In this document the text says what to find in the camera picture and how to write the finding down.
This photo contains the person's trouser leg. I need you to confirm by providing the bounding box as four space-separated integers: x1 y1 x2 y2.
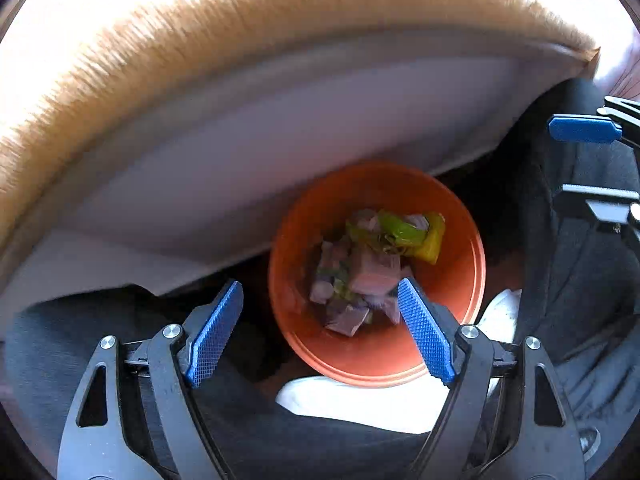
0 280 441 480
492 77 640 463

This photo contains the white bed sheet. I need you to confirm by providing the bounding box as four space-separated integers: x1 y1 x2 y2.
0 42 592 312

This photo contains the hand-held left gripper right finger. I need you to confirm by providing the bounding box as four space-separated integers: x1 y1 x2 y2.
397 277 586 480

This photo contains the white shoe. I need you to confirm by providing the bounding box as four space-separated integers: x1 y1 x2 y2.
477 287 524 342
275 374 502 434

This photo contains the white sheer curtain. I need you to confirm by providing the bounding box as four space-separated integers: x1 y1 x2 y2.
592 0 640 98

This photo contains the floral plush blanket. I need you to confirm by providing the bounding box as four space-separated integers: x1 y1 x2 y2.
0 0 602 246

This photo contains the person's left trouser leg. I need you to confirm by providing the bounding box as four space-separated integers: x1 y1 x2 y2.
0 280 441 480

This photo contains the person's right trouser leg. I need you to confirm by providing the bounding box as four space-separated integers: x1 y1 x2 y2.
492 77 640 463

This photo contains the green and pink plastic bag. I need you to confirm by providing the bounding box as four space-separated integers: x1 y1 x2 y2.
309 240 401 337

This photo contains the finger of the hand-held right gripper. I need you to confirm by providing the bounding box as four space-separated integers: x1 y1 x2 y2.
548 96 640 149
562 184 640 234

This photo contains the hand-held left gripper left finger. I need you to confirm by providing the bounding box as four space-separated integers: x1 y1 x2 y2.
56 280 245 480

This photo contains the orange bin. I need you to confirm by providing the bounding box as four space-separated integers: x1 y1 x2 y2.
267 161 487 390

